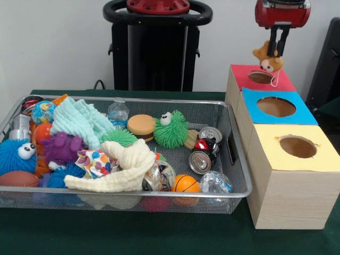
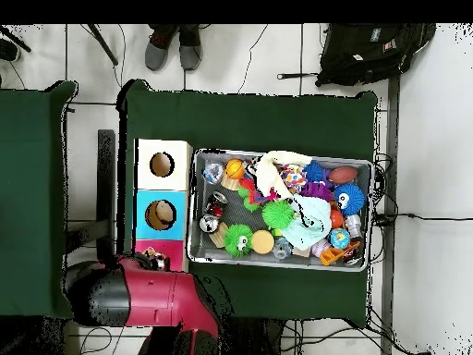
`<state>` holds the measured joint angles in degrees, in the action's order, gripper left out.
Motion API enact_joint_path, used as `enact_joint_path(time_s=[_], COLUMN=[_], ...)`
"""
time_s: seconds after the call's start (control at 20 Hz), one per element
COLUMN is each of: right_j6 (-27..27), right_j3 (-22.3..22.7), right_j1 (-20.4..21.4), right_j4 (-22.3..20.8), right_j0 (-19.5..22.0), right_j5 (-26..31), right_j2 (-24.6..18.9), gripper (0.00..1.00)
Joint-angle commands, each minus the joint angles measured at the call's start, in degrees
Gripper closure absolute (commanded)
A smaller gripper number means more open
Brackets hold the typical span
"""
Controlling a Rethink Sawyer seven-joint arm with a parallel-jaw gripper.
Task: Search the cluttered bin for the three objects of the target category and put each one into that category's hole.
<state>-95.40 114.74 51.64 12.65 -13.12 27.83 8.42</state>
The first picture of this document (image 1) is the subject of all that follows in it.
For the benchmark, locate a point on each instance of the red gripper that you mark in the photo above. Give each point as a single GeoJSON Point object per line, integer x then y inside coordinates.
{"type": "Point", "coordinates": [281, 14]}

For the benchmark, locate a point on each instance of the small brown animal plush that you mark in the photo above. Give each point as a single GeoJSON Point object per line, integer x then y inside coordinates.
{"type": "Point", "coordinates": [269, 62]}

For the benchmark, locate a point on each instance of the cream waffle cloth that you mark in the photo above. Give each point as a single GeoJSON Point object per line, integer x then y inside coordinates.
{"type": "Point", "coordinates": [127, 164]}

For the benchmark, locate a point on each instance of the mint waffle cloth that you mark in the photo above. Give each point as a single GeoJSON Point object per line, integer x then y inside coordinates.
{"type": "Point", "coordinates": [77, 119]}

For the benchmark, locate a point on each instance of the purple spiky monster toy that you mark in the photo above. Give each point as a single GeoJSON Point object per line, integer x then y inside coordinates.
{"type": "Point", "coordinates": [63, 146]}

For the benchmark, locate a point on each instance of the wooden box with three holes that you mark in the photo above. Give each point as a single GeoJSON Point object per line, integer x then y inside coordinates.
{"type": "Point", "coordinates": [292, 202]}

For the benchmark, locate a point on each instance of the silver mesh bin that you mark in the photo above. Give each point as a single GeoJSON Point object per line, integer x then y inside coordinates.
{"type": "Point", "coordinates": [212, 204]}

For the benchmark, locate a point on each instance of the black panel on stand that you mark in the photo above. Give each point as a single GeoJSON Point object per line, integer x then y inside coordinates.
{"type": "Point", "coordinates": [326, 66]}

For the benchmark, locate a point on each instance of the dark green tablecloth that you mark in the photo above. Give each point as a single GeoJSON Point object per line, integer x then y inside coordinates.
{"type": "Point", "coordinates": [132, 233]}
{"type": "Point", "coordinates": [330, 106]}

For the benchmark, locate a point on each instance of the green spiky monster toy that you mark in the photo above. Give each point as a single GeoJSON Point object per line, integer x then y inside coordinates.
{"type": "Point", "coordinates": [170, 131]}

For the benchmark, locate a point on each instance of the round orange sponge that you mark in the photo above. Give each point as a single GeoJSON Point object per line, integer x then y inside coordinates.
{"type": "Point", "coordinates": [140, 126]}

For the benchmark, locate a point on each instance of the orange toy basketball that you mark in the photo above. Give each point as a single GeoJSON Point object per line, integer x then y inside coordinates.
{"type": "Point", "coordinates": [185, 183]}

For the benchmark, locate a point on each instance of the green spiky ball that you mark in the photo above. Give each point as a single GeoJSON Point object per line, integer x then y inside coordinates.
{"type": "Point", "coordinates": [119, 136]}

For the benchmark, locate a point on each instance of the blue spiky ball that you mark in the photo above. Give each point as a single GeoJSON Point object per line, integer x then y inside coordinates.
{"type": "Point", "coordinates": [10, 159]}

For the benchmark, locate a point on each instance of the brown toy football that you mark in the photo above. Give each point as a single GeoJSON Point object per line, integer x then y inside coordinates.
{"type": "Point", "coordinates": [17, 179]}

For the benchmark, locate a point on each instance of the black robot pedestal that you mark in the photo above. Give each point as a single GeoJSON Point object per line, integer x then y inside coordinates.
{"type": "Point", "coordinates": [159, 53]}

